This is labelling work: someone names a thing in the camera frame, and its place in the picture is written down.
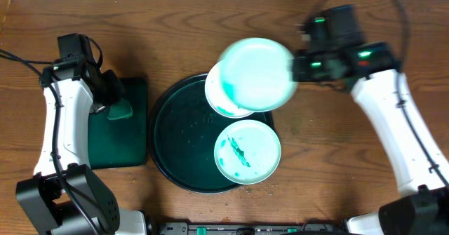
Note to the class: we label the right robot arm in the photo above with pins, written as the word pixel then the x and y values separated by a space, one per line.
pixel 372 74

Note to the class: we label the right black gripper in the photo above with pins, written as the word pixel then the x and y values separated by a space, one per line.
pixel 301 75

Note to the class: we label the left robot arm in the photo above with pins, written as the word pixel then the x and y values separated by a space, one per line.
pixel 65 196

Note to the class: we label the white plate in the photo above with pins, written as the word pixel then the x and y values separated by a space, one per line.
pixel 217 98
pixel 247 152
pixel 256 74

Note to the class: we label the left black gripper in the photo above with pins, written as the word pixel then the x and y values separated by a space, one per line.
pixel 110 88

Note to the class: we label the round black tray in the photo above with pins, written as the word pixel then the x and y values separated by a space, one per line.
pixel 182 131

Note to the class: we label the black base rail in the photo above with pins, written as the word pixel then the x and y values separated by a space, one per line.
pixel 182 228

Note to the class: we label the green sponge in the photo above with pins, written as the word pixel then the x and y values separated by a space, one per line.
pixel 120 110

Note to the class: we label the white plate top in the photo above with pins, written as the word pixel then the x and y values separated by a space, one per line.
pixel 217 98

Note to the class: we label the rectangular black tray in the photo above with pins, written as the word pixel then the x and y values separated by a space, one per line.
pixel 120 143

